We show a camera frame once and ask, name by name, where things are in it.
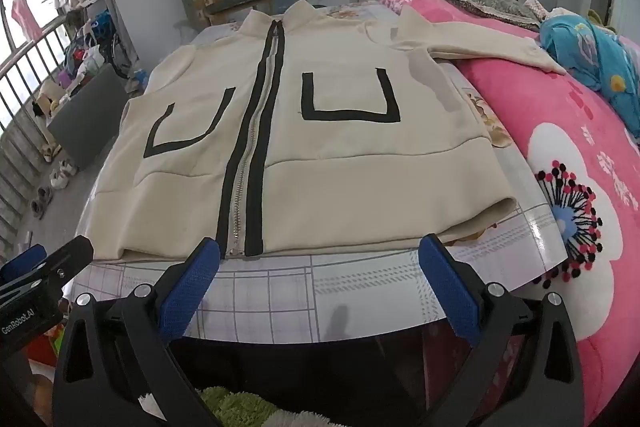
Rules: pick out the grey fuzzy shoes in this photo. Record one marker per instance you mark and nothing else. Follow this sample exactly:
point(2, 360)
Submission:
point(42, 202)

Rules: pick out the beige slippers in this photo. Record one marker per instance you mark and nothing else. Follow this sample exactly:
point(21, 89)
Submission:
point(50, 152)

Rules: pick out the white shoes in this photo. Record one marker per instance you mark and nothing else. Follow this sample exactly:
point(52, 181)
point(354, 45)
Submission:
point(62, 174)

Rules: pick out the pink hanging garment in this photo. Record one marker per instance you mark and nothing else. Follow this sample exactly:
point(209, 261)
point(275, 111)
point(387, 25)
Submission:
point(25, 14)

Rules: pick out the red bag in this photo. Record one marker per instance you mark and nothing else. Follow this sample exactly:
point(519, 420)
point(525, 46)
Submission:
point(42, 349)

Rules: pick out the pink floral blanket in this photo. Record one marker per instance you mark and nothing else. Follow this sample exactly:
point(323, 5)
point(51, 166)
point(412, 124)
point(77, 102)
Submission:
point(550, 117)

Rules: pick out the blue floral quilt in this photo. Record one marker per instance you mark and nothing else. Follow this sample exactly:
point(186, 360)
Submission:
point(595, 52)

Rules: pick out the metal window railing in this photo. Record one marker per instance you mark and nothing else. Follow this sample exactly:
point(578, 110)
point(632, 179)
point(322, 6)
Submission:
point(37, 44)

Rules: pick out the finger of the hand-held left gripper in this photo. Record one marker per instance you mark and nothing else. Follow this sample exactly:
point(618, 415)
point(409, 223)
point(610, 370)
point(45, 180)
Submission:
point(65, 259)
point(20, 262)

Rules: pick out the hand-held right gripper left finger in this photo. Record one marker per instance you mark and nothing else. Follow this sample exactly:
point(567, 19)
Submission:
point(192, 292)

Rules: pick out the pile of clothes and bags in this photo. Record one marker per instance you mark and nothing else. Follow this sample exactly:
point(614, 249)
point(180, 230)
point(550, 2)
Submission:
point(95, 42)

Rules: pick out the grey storage box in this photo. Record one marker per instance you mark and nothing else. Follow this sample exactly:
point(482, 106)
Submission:
point(85, 122)

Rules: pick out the person's fuzzy green garment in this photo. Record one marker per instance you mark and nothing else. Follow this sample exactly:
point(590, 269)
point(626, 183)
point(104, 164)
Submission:
point(235, 407)

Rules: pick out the beige zip jacket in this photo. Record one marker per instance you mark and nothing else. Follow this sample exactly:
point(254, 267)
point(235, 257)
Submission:
point(325, 167)

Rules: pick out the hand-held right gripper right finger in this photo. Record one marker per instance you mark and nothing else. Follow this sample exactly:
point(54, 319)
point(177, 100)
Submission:
point(450, 292)

